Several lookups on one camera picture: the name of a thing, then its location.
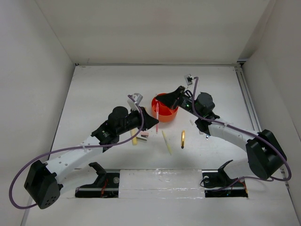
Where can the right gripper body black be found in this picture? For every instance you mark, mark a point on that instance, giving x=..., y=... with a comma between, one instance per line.
x=174, y=102

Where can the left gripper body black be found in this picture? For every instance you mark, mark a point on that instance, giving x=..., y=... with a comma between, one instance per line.
x=134, y=120

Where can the pink highlighter pen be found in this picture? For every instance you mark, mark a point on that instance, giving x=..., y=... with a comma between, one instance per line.
x=157, y=115

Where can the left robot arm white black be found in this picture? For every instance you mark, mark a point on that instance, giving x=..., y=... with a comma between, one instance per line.
x=46, y=181

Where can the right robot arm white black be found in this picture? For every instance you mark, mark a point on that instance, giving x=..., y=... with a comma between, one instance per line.
x=264, y=154

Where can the orange round divided container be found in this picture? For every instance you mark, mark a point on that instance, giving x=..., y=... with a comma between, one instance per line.
x=164, y=113

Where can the pink white stapler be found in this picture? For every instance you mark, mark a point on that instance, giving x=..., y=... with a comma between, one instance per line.
x=143, y=136

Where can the thick yellow highlighter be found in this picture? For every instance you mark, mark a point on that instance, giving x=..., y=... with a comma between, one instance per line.
x=133, y=134

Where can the gold black pen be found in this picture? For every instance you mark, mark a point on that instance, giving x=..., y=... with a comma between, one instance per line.
x=182, y=139

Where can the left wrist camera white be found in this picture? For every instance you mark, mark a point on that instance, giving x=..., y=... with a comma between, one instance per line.
x=134, y=100

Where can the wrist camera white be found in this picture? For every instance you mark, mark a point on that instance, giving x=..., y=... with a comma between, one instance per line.
x=188, y=79
x=134, y=100

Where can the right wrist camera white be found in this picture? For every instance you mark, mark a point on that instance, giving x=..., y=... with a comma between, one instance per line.
x=188, y=79

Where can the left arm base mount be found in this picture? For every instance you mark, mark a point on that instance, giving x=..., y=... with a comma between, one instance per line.
x=105, y=185

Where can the aluminium rail right side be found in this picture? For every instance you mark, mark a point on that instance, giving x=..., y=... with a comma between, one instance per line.
x=246, y=95

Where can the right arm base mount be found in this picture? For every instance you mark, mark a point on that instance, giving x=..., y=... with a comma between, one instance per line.
x=216, y=184

